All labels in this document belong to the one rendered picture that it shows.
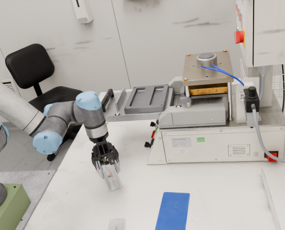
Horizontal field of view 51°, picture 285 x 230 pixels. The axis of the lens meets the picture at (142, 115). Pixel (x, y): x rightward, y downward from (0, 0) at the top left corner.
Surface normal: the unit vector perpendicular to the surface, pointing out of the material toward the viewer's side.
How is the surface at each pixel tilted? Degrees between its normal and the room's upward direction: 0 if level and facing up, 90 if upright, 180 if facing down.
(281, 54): 90
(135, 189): 0
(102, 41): 90
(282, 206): 0
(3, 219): 90
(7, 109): 78
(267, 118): 0
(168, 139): 90
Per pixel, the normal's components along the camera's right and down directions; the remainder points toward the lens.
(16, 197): 0.97, -0.08
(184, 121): -0.18, 0.52
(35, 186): -0.18, -0.85
